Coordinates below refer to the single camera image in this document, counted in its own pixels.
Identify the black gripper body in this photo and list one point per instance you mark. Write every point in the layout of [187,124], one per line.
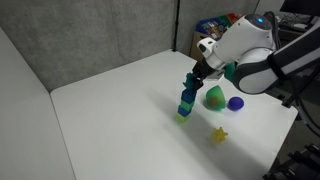
[205,71]

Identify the yellow spiky star toy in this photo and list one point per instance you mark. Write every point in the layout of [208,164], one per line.
[219,134]

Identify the dark green rubber toy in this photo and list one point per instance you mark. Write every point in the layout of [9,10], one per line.
[191,82]

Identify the cardboard box with items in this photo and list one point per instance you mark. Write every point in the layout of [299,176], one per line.
[210,30]

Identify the black tripod stand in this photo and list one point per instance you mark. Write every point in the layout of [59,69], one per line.
[175,26]

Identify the light green toy block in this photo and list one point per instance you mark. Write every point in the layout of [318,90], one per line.
[182,117]

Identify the green egg-shaped toy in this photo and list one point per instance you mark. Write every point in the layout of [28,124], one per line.
[216,98]

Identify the black camera stand pole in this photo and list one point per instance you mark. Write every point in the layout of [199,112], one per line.
[300,90]

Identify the blue toy block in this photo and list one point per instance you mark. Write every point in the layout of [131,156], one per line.
[188,96]
[184,111]

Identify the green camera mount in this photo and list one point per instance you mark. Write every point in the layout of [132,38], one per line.
[230,71]

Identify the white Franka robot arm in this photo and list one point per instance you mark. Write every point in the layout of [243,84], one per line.
[246,36]

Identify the blue ball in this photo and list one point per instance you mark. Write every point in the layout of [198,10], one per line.
[235,104]

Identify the black computer monitor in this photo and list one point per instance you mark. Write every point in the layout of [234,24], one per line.
[300,6]

